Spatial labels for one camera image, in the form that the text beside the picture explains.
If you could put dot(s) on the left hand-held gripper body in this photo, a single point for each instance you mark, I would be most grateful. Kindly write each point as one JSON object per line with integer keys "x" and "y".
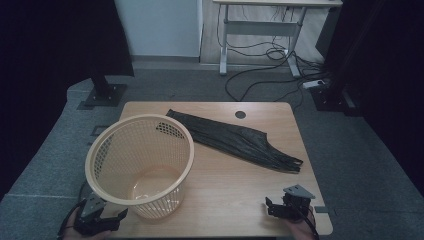
{"x": 89, "y": 213}

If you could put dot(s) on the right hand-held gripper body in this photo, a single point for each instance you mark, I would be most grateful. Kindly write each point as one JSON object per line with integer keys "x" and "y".
{"x": 296, "y": 203}

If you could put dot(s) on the beige plastic mesh basket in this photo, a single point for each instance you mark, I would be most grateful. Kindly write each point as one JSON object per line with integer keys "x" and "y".
{"x": 140, "y": 166}

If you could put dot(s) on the black plastic garbage bag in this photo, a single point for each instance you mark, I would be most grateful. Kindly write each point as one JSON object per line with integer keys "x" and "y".
{"x": 233, "y": 140}

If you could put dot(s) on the person's left hand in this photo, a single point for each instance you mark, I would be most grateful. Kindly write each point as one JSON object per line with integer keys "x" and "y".
{"x": 87, "y": 236}

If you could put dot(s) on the person's right hand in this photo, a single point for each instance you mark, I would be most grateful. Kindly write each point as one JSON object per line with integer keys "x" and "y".
{"x": 301, "y": 228}

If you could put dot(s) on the grey tape piece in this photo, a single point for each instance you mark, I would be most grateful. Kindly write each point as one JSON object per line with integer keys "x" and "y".
{"x": 321, "y": 209}

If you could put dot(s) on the grey floor outlet cover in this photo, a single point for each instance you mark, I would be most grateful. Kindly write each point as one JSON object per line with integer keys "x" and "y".
{"x": 99, "y": 130}

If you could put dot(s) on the round dark table grommet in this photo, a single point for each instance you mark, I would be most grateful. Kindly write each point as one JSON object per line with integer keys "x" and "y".
{"x": 240, "y": 115}

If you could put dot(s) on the black stand with dark base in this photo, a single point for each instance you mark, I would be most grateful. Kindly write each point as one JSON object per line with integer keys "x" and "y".
{"x": 328, "y": 98}

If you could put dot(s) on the white power strip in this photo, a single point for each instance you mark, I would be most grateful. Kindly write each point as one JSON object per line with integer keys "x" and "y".
{"x": 313, "y": 84}

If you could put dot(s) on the black stand with square base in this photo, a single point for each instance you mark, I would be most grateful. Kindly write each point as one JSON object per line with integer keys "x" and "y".
{"x": 106, "y": 91}

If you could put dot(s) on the dark curtain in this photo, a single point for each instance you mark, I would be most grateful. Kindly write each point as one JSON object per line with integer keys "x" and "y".
{"x": 393, "y": 83}
{"x": 50, "y": 40}

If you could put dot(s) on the white desk with metal legs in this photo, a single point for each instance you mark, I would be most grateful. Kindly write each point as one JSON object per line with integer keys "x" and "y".
{"x": 263, "y": 28}

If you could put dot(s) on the white partition panel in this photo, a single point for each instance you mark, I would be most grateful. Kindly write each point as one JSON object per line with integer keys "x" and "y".
{"x": 160, "y": 26}

